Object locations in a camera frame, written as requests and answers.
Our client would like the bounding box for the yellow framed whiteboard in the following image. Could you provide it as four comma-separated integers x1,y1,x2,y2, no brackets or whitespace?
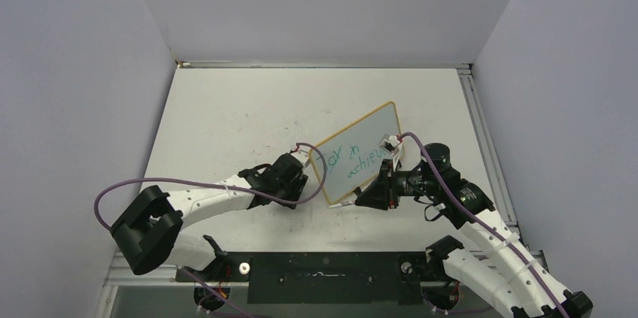
309,101,404,205

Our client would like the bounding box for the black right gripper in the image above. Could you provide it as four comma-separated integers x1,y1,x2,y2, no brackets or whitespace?
355,158,439,209

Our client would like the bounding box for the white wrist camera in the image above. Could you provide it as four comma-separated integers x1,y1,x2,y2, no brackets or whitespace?
379,135,403,170
290,150,311,168

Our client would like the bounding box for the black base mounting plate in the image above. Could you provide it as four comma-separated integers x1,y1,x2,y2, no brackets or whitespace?
175,251,458,305

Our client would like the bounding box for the green capped whiteboard marker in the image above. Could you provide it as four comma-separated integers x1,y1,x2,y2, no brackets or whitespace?
328,200,355,209

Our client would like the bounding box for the aluminium back rail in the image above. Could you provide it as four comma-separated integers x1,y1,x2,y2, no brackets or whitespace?
175,60,472,70

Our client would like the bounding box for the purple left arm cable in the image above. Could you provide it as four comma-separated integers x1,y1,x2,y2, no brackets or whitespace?
93,142,329,318

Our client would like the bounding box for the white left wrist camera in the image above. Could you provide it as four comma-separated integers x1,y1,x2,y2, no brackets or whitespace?
290,150,311,168

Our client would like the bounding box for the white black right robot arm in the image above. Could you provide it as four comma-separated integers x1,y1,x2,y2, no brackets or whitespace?
354,143,594,317

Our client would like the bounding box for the aluminium right side rail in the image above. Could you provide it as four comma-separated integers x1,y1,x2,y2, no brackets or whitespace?
457,64,521,234

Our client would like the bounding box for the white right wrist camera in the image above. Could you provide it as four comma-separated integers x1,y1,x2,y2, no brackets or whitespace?
379,135,403,170

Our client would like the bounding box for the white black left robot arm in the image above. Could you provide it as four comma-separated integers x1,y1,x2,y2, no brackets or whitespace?
109,152,309,281

